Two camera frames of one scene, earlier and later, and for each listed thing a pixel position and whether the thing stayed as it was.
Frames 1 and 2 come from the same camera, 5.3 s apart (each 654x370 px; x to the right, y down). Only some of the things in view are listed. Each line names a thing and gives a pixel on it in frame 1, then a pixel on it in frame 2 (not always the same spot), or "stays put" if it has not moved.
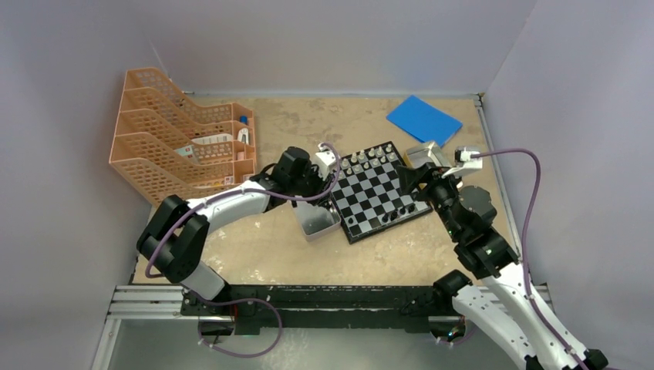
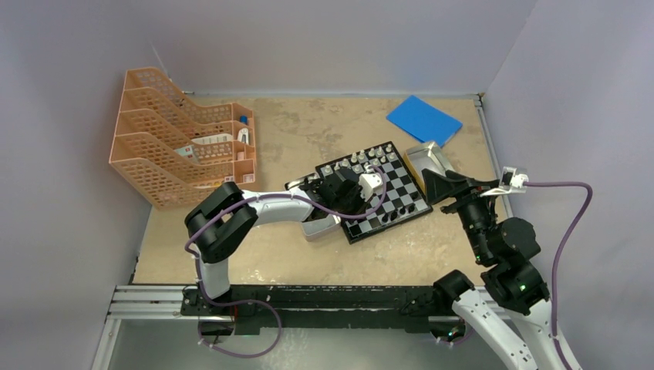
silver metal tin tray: (313, 220) stays put
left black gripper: (321, 186) to (360, 203)
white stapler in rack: (243, 136) stays put
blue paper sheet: (425, 121) stays put
